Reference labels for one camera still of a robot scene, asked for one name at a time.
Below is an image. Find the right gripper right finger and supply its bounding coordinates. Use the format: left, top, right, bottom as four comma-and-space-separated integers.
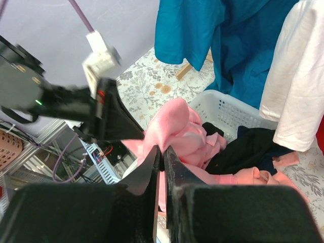
164, 147, 322, 242

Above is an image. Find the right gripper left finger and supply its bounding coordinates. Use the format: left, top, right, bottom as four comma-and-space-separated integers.
1, 146, 161, 242

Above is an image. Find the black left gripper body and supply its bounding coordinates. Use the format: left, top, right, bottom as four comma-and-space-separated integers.
50, 78, 111, 142

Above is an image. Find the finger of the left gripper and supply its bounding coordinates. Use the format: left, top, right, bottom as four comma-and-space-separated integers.
97, 78, 144, 142

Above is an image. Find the pink t shirt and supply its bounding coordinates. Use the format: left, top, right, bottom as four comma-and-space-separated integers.
121, 98, 309, 213

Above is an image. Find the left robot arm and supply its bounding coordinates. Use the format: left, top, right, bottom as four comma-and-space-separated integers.
1, 37, 144, 143

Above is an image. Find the red hanging t shirt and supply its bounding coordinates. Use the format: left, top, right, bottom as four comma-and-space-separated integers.
316, 126, 324, 152

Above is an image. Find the teal t shirt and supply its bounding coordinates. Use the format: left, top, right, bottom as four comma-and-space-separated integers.
154, 0, 295, 108

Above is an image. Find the white t shirt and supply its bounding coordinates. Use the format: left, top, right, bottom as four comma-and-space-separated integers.
259, 1, 323, 152

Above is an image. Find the floral mat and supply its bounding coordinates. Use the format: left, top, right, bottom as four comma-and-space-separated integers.
117, 49, 323, 225

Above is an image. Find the orange plastic basket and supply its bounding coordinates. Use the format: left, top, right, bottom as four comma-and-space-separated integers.
0, 130, 23, 171

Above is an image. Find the wooden clothes rack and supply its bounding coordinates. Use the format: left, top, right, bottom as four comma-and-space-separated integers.
175, 49, 213, 80

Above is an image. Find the black garment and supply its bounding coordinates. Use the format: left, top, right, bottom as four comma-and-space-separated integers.
206, 126, 293, 175

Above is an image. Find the white laundry basket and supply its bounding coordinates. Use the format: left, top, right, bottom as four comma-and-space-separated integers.
151, 89, 279, 243

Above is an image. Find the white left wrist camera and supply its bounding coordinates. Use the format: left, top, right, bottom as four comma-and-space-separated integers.
82, 30, 121, 98

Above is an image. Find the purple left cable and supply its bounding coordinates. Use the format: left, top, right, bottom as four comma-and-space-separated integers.
68, 0, 96, 33

